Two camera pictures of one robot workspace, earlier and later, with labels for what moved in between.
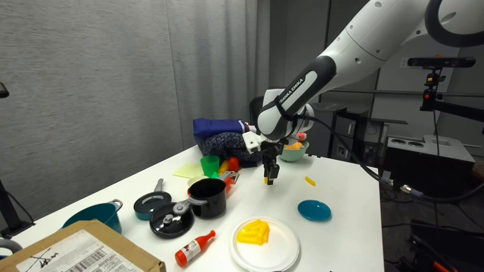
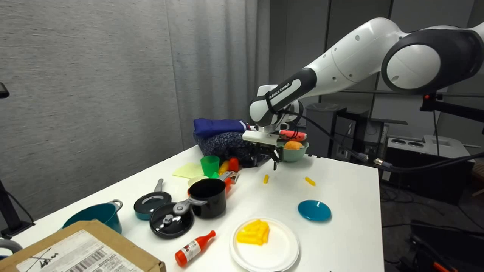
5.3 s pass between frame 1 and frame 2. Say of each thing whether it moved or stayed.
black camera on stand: stayed
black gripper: moved
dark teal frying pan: stayed
